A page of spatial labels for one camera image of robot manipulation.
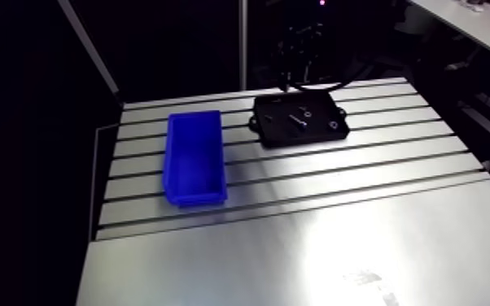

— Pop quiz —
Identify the grey upright post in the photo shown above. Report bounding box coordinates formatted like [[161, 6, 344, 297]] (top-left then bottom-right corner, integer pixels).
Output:
[[238, 0, 248, 91]]

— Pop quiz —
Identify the black tray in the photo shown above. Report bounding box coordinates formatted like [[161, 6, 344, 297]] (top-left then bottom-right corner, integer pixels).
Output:
[[248, 90, 351, 149]]

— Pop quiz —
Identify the blue bin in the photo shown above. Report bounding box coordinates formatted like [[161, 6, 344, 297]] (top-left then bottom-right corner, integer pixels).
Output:
[[161, 109, 229, 208]]

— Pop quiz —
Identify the black cable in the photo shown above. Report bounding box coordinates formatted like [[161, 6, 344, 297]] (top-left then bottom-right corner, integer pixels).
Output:
[[289, 59, 376, 94]]

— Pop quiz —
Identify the steel bolt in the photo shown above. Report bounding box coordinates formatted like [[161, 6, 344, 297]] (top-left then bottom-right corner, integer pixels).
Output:
[[287, 113, 308, 130]]

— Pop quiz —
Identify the grey slanted bar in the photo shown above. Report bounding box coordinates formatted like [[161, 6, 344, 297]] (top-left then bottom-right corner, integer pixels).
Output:
[[56, 0, 123, 103]]

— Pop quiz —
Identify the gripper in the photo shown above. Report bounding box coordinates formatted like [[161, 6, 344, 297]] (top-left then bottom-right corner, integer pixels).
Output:
[[270, 21, 330, 94]]

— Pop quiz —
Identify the pale desk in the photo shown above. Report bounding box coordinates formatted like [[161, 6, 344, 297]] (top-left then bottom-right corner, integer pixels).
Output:
[[407, 0, 490, 69]]

